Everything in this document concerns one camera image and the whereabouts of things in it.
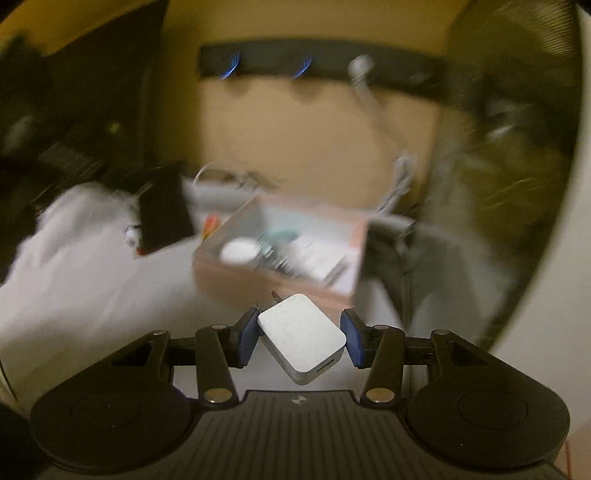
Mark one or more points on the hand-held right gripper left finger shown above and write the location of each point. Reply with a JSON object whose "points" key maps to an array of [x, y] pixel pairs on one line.
{"points": [[249, 337]]}

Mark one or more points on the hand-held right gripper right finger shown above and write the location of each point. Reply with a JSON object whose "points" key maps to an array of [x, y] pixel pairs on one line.
{"points": [[353, 339]]}

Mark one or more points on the white charger adapter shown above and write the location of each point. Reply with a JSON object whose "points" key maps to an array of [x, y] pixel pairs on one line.
{"points": [[300, 337]]}

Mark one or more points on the pink cardboard box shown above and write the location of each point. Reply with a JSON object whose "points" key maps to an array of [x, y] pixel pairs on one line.
{"points": [[221, 281]]}

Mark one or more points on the white round jar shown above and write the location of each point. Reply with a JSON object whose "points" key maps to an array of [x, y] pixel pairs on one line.
{"points": [[238, 251]]}

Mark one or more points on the teal handheld tool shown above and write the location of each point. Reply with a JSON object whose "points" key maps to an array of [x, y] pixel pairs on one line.
{"points": [[277, 237]]}

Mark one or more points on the small orange bottle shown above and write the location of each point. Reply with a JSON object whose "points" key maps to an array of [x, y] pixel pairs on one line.
{"points": [[210, 226]]}

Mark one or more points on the grey blanket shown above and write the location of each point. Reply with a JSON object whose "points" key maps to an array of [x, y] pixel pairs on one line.
{"points": [[115, 295]]}

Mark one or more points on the black boxy object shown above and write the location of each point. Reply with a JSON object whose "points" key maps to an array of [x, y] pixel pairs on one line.
{"points": [[161, 212]]}

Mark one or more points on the computer case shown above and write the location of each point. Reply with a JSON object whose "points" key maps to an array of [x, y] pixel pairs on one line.
{"points": [[485, 184]]}

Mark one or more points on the dark furniture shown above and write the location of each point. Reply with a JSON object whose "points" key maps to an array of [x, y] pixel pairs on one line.
{"points": [[69, 115]]}

